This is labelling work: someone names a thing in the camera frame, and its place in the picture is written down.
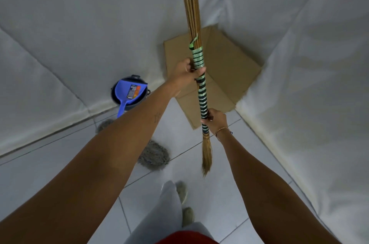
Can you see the person's left hand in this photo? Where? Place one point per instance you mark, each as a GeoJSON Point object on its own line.
{"type": "Point", "coordinates": [181, 73]}

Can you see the person's right hand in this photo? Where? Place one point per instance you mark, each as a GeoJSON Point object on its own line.
{"type": "Point", "coordinates": [216, 123]}

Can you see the person's right thumb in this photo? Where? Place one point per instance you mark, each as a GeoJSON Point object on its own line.
{"type": "Point", "coordinates": [210, 112]}

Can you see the person's left thumb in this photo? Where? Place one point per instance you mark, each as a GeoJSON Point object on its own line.
{"type": "Point", "coordinates": [199, 72]}

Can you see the person's left forearm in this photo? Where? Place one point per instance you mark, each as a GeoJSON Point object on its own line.
{"type": "Point", "coordinates": [95, 163]}

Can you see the person's right forearm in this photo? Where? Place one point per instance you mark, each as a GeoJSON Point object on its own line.
{"type": "Point", "coordinates": [265, 191]}

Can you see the flattened brown cardboard box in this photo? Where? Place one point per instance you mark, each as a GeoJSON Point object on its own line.
{"type": "Point", "coordinates": [227, 76]}

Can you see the dark grey plastic bucket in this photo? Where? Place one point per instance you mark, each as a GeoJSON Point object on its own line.
{"type": "Point", "coordinates": [142, 99]}

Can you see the grey mop head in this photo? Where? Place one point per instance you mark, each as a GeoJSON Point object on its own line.
{"type": "Point", "coordinates": [152, 155]}

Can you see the blue plastic dustpan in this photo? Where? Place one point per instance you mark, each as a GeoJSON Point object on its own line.
{"type": "Point", "coordinates": [129, 92]}

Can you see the person's grey shoe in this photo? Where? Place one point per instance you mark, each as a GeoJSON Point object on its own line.
{"type": "Point", "coordinates": [181, 191]}
{"type": "Point", "coordinates": [188, 216]}

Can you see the person's grey trousers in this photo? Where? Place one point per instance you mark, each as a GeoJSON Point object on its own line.
{"type": "Point", "coordinates": [164, 217]}

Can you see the person's red shirt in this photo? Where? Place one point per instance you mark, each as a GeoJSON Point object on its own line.
{"type": "Point", "coordinates": [187, 238]}

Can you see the white fabric backdrop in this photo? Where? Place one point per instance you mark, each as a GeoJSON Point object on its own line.
{"type": "Point", "coordinates": [72, 36]}

